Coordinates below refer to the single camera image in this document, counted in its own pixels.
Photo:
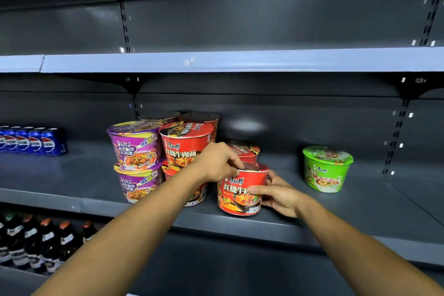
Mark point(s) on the red cup noodle bowl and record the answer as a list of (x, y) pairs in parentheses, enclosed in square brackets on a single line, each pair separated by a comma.
[(184, 143), (201, 117), (199, 197), (244, 150), (239, 198)]

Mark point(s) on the row of blue soda cans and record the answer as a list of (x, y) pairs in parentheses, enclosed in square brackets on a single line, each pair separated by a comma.
[(34, 141)]

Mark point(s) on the dark metal store shelving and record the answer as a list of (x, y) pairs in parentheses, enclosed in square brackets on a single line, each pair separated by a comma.
[(312, 115)]

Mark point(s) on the person's left forearm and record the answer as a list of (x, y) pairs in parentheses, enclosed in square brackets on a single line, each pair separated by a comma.
[(114, 240)]

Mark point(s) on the row of dark glass bottles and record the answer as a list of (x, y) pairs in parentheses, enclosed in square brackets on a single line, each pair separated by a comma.
[(38, 243)]

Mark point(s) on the purple cup noodle bowl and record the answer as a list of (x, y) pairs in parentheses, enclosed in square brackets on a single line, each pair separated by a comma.
[(137, 146), (138, 184), (159, 116)]

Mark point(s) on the person's right forearm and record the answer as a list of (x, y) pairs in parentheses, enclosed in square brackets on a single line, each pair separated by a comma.
[(364, 257)]

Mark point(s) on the person's right hand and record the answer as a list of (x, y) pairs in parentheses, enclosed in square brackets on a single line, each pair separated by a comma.
[(282, 197)]

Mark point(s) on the person's left hand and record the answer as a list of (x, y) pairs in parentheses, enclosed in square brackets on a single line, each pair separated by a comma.
[(216, 164)]

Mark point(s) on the green cup noodle bowl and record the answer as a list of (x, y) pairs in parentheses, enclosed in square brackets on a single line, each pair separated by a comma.
[(326, 171)]

